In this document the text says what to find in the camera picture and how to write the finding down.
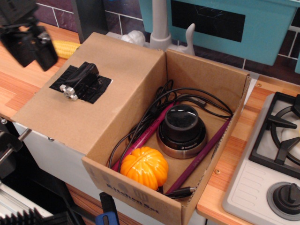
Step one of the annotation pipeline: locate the dark vertical post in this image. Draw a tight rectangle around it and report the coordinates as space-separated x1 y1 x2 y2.
71 0 109 44

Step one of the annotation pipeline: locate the black cable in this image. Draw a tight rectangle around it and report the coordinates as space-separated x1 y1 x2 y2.
108 79 233 200

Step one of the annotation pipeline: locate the orange toy pumpkin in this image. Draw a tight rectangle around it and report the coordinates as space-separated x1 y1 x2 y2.
120 147 169 190

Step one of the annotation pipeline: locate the blue black clamp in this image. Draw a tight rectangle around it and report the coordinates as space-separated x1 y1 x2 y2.
95 192 120 225

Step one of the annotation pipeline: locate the toy gas stove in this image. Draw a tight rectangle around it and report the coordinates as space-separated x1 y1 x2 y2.
223 92 300 225

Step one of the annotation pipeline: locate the black clamp at left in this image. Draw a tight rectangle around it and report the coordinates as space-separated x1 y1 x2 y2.
0 118 31 180

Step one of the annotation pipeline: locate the pink pencil left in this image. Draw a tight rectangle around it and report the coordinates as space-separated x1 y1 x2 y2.
108 103 174 172

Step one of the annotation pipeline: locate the brown cardboard box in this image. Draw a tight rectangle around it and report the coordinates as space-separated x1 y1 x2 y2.
13 33 251 225

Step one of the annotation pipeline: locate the teal hanging bin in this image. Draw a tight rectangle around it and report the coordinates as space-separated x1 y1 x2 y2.
138 0 300 66

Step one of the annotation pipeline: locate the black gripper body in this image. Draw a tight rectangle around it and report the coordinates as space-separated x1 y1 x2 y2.
0 0 38 32

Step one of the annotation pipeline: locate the metal drawer handle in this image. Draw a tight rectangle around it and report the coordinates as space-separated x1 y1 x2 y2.
0 117 54 142

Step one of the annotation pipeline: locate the black silver 3D mouse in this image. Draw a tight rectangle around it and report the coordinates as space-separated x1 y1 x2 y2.
157 104 207 159

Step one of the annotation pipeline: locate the white toy garlic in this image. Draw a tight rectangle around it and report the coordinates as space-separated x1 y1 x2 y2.
121 30 146 46

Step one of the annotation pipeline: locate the purple pencil right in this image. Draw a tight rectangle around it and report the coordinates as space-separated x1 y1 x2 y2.
166 119 231 194

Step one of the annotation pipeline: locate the grey faucet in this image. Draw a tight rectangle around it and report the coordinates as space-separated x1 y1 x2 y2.
150 0 195 56

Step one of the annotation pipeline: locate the black stove knob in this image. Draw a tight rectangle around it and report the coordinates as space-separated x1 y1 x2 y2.
267 182 300 221

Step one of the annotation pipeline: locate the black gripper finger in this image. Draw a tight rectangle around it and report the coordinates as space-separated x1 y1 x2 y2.
0 28 37 67
30 26 58 71

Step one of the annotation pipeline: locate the black taped flap handle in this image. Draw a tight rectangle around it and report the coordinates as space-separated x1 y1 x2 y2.
50 62 112 104

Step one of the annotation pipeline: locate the yellow toy corn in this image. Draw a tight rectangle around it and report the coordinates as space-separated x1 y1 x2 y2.
53 40 81 59

